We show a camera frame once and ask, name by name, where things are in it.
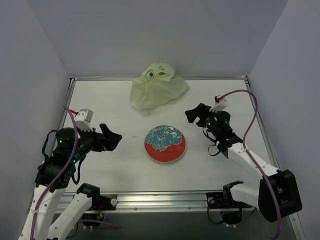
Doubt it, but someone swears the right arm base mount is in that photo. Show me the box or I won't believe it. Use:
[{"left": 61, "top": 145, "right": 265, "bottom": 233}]
[{"left": 206, "top": 192, "right": 244, "bottom": 229}]

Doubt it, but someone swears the red and teal plate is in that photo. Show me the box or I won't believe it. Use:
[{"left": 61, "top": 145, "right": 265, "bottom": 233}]
[{"left": 144, "top": 125, "right": 187, "bottom": 164}]

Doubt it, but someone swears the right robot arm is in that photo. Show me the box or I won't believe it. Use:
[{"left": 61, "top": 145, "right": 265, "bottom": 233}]
[{"left": 185, "top": 103, "right": 303, "bottom": 223}]

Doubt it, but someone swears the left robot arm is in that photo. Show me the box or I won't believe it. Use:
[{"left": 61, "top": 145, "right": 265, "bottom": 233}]
[{"left": 19, "top": 123, "right": 123, "bottom": 240}]

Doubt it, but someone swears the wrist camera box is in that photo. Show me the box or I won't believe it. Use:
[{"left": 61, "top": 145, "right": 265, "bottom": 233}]
[
  {"left": 74, "top": 108, "right": 94, "bottom": 132},
  {"left": 209, "top": 95, "right": 228, "bottom": 112}
]

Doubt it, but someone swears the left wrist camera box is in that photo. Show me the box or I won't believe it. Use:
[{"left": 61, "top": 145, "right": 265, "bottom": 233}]
[{"left": 74, "top": 108, "right": 94, "bottom": 132}]

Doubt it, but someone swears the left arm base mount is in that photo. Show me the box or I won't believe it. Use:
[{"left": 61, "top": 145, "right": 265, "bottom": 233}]
[{"left": 81, "top": 194, "right": 118, "bottom": 222}]

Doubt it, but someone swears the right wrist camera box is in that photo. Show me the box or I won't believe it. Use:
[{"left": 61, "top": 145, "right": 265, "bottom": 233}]
[{"left": 209, "top": 95, "right": 228, "bottom": 112}]

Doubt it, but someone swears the aluminium front rail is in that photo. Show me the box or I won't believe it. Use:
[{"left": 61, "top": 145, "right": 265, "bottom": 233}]
[{"left": 53, "top": 191, "right": 253, "bottom": 213}]

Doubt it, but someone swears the light green plastic bag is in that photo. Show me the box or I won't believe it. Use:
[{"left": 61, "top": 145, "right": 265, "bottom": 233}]
[{"left": 129, "top": 63, "right": 190, "bottom": 110}]

